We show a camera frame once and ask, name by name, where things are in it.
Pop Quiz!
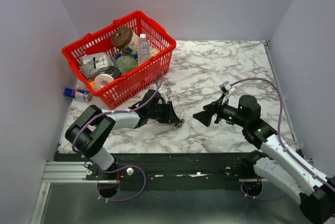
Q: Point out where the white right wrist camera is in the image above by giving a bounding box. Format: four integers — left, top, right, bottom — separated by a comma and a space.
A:
219, 81, 235, 104

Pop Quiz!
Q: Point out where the red plastic basket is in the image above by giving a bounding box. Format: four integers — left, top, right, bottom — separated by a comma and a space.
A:
62, 10, 176, 109

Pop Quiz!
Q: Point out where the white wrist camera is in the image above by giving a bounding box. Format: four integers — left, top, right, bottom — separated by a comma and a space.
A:
159, 88, 172, 103
219, 81, 235, 104

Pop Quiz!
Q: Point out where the black mounting base rail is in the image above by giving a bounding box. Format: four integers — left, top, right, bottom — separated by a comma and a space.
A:
54, 151, 266, 197

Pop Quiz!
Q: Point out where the brown lid paper cup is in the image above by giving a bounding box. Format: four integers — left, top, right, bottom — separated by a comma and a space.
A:
111, 26, 140, 54

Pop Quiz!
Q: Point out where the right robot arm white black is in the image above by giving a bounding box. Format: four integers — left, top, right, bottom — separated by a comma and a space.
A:
193, 95, 334, 223

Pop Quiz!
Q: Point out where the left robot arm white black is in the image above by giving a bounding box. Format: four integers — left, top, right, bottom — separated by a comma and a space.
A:
65, 89, 184, 180

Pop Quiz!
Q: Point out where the grey foil snack bag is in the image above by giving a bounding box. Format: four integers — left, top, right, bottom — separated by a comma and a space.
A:
80, 52, 114, 79

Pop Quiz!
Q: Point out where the key with robot keychain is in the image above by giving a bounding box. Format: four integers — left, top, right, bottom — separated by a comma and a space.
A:
175, 119, 185, 128

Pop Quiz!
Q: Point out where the green round ball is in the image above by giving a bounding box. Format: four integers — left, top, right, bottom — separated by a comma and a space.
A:
114, 55, 138, 74

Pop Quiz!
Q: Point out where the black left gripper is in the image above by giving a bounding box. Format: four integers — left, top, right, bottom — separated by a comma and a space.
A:
148, 101, 181, 124

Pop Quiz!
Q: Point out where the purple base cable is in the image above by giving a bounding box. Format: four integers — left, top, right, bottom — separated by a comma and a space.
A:
240, 182, 287, 201
97, 165, 148, 203

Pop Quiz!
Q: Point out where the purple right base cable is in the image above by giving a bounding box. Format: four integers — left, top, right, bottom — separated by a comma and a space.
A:
240, 182, 287, 201

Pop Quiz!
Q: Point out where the white tape roll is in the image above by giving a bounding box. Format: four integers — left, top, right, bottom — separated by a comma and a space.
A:
94, 73, 115, 91

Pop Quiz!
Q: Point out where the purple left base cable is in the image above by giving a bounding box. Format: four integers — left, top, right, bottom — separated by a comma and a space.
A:
97, 165, 148, 203

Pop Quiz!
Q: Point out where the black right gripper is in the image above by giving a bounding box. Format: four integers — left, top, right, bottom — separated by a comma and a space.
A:
193, 93, 248, 127

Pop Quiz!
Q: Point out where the clear plastic water bottle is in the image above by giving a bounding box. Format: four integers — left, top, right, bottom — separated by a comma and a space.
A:
138, 33, 151, 65

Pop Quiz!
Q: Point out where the red bull can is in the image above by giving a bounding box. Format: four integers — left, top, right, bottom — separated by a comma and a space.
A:
63, 87, 93, 102

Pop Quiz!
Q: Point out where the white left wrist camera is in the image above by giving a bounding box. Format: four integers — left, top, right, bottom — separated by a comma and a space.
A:
159, 88, 172, 103

